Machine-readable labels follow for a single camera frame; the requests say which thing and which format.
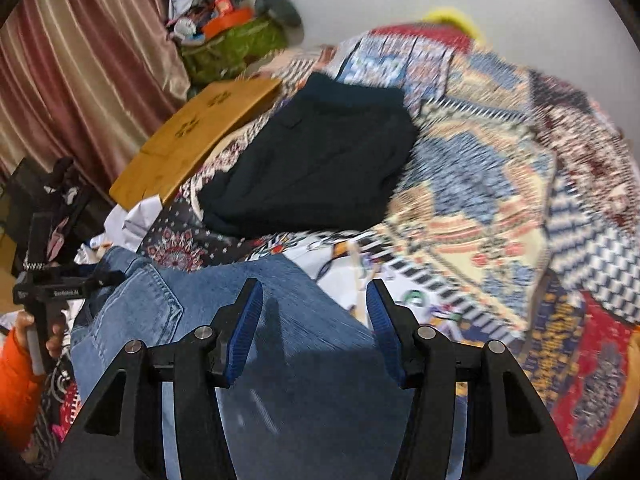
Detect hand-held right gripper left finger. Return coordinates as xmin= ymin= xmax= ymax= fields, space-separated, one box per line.
xmin=59 ymin=278 xmax=264 ymax=480

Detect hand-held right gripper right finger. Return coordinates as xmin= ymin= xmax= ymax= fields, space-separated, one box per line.
xmin=366 ymin=279 xmax=581 ymax=480

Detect blue denim jeans pants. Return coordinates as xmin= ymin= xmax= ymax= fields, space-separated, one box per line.
xmin=70 ymin=246 xmax=468 ymax=480

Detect dark folded pants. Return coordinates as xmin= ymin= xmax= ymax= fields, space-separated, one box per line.
xmin=199 ymin=72 xmax=421 ymax=240

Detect person's left hand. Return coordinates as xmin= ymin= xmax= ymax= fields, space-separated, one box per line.
xmin=14 ymin=310 xmax=68 ymax=361

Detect white printed cloth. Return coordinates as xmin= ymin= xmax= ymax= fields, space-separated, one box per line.
xmin=75 ymin=195 xmax=166 ymax=263

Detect black chair with clothes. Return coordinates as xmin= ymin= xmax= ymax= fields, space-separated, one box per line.
xmin=0 ymin=156 xmax=113 ymax=276

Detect wooden folding board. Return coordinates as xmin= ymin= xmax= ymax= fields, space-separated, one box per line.
xmin=108 ymin=77 xmax=283 ymax=211

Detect patterned patchwork blanket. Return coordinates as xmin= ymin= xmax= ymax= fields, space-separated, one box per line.
xmin=140 ymin=22 xmax=640 ymax=466

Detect pink striped curtain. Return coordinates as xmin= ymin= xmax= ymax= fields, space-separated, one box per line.
xmin=0 ymin=0 xmax=193 ymax=196

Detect green bag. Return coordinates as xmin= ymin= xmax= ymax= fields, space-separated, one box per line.
xmin=181 ymin=12 xmax=288 ymax=86

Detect pile of clothes and bags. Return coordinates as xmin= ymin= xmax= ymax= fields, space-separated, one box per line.
xmin=165 ymin=0 xmax=306 ymax=53

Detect yellow object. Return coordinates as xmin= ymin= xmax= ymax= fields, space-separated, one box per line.
xmin=425 ymin=6 xmax=487 ymax=43

